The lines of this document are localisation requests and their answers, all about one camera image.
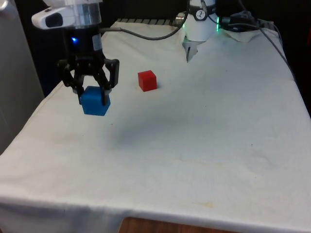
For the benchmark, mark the grey locker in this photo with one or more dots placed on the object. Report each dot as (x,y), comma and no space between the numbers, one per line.
(17,72)

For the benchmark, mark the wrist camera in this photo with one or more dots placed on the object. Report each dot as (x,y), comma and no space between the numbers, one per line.
(49,20)

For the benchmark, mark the red cube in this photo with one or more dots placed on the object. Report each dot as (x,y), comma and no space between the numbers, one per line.
(147,81)

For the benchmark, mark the blue cube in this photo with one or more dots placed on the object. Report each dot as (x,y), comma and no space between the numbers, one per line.
(95,103)

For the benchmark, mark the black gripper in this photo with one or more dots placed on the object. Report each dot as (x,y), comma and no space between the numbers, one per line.
(83,40)

